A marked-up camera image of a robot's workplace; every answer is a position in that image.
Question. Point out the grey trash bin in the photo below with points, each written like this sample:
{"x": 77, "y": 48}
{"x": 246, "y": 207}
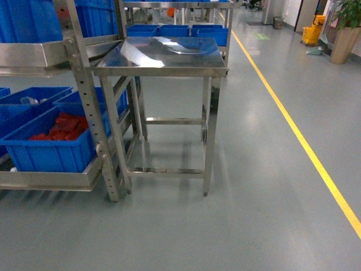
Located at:
{"x": 277, "y": 22}

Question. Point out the stainless steel shelf rack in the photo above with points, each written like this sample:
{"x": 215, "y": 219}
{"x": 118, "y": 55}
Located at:
{"x": 90, "y": 30}

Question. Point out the small stainless steel table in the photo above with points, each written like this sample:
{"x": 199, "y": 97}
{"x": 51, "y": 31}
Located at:
{"x": 163, "y": 57}

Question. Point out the beige planter pot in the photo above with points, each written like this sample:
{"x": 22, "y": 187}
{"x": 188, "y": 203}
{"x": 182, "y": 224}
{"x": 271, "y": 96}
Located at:
{"x": 346, "y": 39}

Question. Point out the blue bin upper shelf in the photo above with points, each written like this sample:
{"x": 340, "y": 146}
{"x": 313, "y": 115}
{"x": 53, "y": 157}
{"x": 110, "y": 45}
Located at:
{"x": 29, "y": 22}

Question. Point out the blue bin with red parts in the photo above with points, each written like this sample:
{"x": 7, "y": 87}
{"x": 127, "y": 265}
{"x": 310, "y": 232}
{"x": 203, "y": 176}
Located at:
{"x": 49, "y": 155}

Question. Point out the green potted plant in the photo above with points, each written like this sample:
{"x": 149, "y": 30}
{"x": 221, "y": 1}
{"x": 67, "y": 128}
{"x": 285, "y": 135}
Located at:
{"x": 347, "y": 14}

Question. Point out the far steel cart rack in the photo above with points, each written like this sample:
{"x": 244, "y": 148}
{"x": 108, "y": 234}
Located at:
{"x": 221, "y": 33}

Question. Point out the yellow mop bucket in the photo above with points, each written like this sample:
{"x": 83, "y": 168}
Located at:
{"x": 310, "y": 35}

